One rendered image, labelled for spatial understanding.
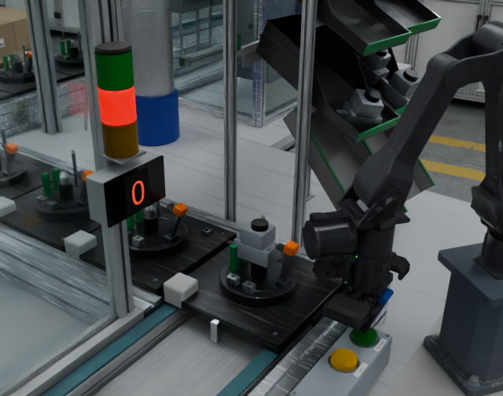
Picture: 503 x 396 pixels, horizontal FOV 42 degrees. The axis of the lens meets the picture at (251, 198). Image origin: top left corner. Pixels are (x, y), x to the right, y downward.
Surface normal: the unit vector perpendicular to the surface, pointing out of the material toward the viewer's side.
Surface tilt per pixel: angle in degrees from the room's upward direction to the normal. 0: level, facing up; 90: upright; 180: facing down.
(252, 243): 90
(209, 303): 0
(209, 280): 0
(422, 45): 90
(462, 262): 0
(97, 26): 90
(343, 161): 45
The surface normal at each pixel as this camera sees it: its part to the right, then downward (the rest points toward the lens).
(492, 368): 0.32, 0.44
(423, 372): 0.01, -0.89
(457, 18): -0.45, 0.40
